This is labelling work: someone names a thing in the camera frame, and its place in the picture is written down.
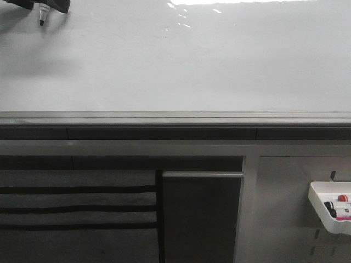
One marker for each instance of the dark grey panel board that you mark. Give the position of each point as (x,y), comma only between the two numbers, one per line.
(200,210)

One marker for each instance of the red capped marker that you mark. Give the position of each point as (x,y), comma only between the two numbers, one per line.
(343,198)

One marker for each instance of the grey fabric organiser black stripes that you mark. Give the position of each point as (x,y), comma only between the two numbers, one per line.
(81,216)

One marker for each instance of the white plastic marker tray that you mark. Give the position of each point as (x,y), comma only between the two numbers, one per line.
(323,191)

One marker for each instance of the white whiteboard with metal frame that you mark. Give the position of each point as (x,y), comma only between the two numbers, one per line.
(177,62)

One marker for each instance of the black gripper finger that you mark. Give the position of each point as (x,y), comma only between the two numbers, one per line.
(59,5)
(22,3)

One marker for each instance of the black capped marker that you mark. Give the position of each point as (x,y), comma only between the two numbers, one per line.
(338,209)

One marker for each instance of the black whiteboard marker pen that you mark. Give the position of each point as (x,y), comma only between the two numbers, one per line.
(44,10)

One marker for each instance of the grey metal stand frame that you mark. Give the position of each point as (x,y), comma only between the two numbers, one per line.
(252,150)

